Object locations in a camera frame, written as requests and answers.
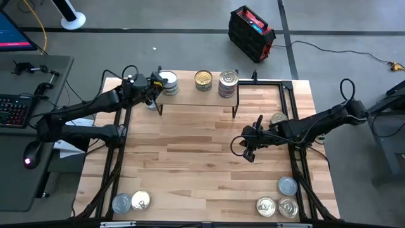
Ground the grey desk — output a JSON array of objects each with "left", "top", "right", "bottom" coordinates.
[{"left": 0, "top": 53, "right": 75, "bottom": 213}]

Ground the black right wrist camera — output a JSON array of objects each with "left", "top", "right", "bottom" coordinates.
[{"left": 242, "top": 148, "right": 257, "bottom": 163}]

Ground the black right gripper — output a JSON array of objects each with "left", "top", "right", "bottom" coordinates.
[{"left": 242, "top": 114, "right": 277, "bottom": 151}]

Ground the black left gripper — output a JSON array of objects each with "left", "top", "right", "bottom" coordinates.
[{"left": 121, "top": 71, "right": 169, "bottom": 99}]

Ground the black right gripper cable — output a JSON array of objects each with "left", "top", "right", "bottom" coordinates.
[{"left": 230, "top": 135, "right": 251, "bottom": 156}]

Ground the yellow cable plug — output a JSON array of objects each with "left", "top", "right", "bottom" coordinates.
[{"left": 388, "top": 61, "right": 405, "bottom": 72}]

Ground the white base black pole stand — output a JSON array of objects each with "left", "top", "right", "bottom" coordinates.
[{"left": 50, "top": 0, "right": 87, "bottom": 30}]

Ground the computer monitor with pink stripe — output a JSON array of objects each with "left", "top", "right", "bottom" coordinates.
[{"left": 0, "top": 9, "right": 38, "bottom": 52}]

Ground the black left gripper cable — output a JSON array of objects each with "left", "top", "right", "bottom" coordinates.
[{"left": 121, "top": 64, "right": 140, "bottom": 80}]

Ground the red and black toolbox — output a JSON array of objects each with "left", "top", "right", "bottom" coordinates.
[{"left": 227, "top": 4, "right": 277, "bottom": 63}]

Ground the black floor cable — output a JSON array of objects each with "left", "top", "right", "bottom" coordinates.
[{"left": 271, "top": 39, "right": 393, "bottom": 66}]

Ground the white paper sheet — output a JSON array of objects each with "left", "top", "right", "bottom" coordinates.
[{"left": 53, "top": 117, "right": 94, "bottom": 159}]

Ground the yellow cable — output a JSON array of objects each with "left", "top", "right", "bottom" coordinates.
[{"left": 22, "top": 0, "right": 48, "bottom": 54}]

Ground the black desk clamp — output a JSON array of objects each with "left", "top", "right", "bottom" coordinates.
[
  {"left": 34, "top": 70, "right": 61, "bottom": 96},
  {"left": 11, "top": 61, "right": 49, "bottom": 76}
]

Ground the backlit black keyboard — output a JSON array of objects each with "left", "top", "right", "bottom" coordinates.
[{"left": 0, "top": 94, "right": 35, "bottom": 129}]

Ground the wooden shelf black metal frame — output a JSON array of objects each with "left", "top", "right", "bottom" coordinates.
[{"left": 154, "top": 65, "right": 240, "bottom": 119}]

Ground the dark grey side cart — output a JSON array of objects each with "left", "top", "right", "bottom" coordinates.
[{"left": 349, "top": 80, "right": 405, "bottom": 184}]

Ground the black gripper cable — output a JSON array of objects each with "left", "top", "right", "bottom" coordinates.
[
  {"left": 230, "top": 135, "right": 251, "bottom": 156},
  {"left": 121, "top": 64, "right": 140, "bottom": 80}
]

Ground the black metal table frame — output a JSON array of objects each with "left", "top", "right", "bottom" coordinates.
[{"left": 74, "top": 70, "right": 340, "bottom": 223}]

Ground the black computer mouse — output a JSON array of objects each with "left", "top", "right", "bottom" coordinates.
[{"left": 23, "top": 140, "right": 44, "bottom": 170}]

